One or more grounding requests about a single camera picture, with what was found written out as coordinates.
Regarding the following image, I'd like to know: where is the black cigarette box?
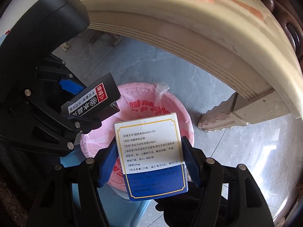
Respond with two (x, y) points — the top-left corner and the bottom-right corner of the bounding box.
(62, 73), (121, 121)

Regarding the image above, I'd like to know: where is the white blue pill box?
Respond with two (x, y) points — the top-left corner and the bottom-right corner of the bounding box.
(114, 113), (188, 201)

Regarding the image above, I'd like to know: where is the pink lined trash bin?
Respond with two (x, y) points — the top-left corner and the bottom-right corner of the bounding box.
(80, 82), (194, 191)

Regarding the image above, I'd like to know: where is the person's black trouser leg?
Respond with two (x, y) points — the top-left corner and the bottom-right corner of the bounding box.
(1, 146), (81, 226)

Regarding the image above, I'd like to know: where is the cream wooden coffee table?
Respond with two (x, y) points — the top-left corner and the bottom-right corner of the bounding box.
(81, 0), (302, 131)

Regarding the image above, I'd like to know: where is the brown leather armchair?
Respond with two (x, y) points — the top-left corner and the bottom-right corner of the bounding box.
(261, 0), (302, 62)

